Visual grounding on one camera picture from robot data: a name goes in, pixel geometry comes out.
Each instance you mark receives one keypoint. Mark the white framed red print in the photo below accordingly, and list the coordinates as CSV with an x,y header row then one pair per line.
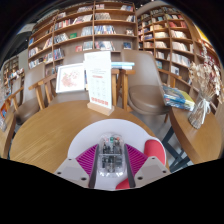
x,y
70,78

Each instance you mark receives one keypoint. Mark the white mouse pad red rest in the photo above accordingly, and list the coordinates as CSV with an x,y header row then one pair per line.
x,y
100,128

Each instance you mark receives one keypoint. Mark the round wooden side table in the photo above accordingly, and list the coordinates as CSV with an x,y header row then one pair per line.
x,y
6,140
196,140

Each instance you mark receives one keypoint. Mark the glass vase with beige flowers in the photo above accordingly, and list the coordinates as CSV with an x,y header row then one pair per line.
x,y
198,113

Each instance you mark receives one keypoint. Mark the stack of pale books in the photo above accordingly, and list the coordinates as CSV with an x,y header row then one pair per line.
x,y
122,65

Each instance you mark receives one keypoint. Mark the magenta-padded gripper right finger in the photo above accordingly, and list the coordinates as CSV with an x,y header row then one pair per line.
x,y
138,160

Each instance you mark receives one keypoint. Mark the distant wooden bookshelf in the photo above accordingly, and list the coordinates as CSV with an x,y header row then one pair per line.
x,y
11,71

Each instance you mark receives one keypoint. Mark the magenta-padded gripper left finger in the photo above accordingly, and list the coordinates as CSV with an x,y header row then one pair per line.
x,y
85,161

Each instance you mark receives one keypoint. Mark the blue and yellow book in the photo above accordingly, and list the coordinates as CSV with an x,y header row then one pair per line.
x,y
178,98

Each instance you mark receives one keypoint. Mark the beige chair with wooden arms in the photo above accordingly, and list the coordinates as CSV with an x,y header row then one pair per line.
x,y
28,111
71,97
146,96

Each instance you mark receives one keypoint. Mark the transparent computer mouse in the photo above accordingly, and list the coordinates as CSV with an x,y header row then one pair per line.
x,y
111,156

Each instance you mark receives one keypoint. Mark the white sign on wooden stand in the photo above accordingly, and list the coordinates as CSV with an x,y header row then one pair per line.
x,y
99,78

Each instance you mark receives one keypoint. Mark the wide wooden bookshelf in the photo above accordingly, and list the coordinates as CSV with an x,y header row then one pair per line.
x,y
83,31

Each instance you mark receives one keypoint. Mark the curved wooden bookshelf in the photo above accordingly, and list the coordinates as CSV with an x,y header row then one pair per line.
x,y
170,43

